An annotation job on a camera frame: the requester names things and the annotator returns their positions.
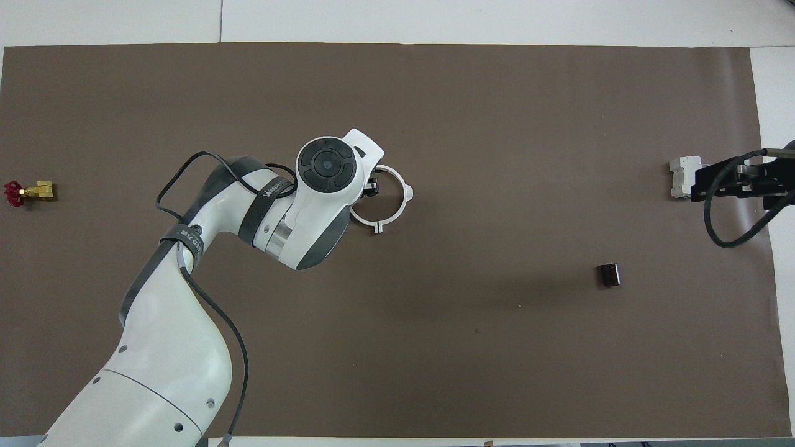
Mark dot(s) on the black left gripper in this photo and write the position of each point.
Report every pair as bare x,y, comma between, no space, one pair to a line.
366,190

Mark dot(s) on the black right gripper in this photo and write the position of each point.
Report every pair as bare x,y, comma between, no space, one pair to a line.
720,177

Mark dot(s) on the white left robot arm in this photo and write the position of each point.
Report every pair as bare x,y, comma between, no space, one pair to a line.
161,347

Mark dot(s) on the grey circuit breaker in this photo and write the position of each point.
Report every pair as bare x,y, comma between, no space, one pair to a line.
680,177

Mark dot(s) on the small dark brown cylinder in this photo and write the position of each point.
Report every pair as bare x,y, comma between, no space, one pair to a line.
609,275

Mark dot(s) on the brown table mat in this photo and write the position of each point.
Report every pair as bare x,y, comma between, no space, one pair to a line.
435,347

